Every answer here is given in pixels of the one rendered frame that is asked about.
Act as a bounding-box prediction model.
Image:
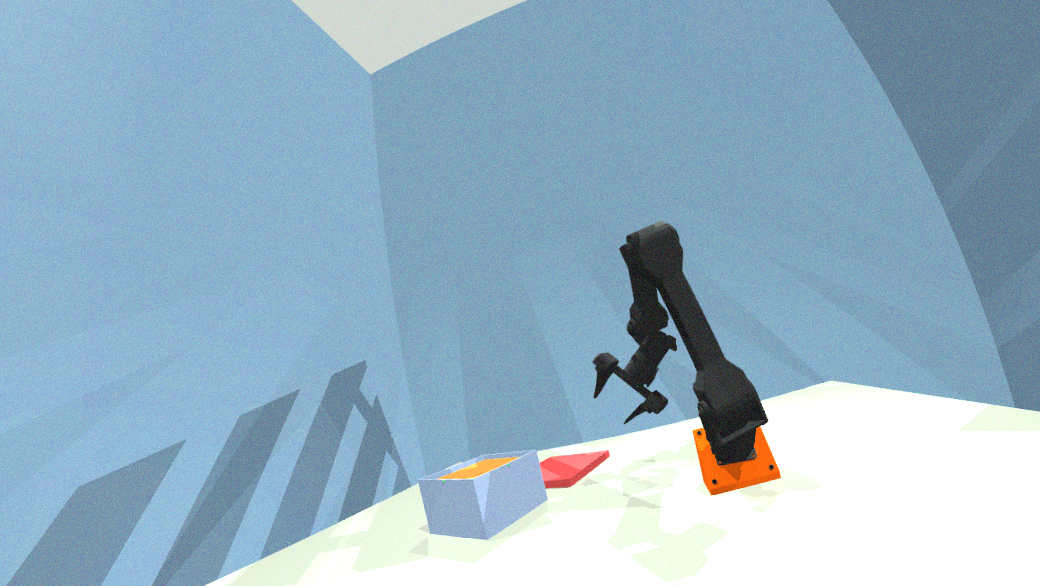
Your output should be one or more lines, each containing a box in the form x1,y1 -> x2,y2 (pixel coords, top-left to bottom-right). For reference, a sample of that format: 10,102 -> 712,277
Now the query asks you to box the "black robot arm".
619,221 -> 769,466

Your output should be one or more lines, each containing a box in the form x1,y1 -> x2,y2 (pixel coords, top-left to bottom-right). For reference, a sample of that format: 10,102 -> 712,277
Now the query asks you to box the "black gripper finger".
594,366 -> 613,399
624,401 -> 652,424

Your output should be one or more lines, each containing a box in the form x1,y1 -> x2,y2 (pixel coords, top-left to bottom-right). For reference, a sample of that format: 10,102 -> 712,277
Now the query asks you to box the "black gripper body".
593,349 -> 669,414

